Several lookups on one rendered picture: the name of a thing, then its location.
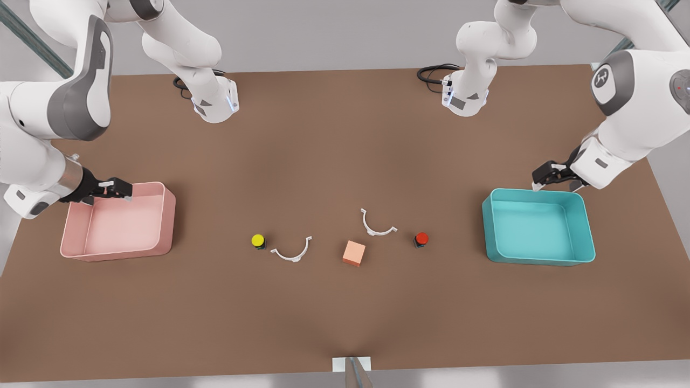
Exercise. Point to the orange cube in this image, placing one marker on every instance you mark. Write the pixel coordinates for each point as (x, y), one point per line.
(354, 253)

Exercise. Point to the blue storage box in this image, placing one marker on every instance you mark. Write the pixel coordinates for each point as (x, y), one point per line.
(536, 229)

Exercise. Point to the yellow button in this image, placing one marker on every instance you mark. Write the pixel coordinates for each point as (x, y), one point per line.
(258, 240)

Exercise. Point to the white post foot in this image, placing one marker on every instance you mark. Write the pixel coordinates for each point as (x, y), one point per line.
(338, 364)

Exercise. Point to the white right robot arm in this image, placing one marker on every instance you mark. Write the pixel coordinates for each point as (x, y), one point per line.
(32, 113)

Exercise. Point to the red button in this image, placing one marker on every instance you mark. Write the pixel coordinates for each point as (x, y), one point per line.
(421, 238)

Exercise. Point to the white curved clip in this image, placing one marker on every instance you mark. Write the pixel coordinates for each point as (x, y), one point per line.
(294, 255)
(372, 230)

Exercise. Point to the silver frame post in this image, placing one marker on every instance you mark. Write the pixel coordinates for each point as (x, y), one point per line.
(32, 37)
(357, 375)
(620, 46)

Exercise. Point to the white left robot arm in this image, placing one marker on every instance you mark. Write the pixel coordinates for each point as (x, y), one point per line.
(641, 102)

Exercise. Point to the pink storage box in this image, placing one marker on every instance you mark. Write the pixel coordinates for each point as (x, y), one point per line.
(121, 229)

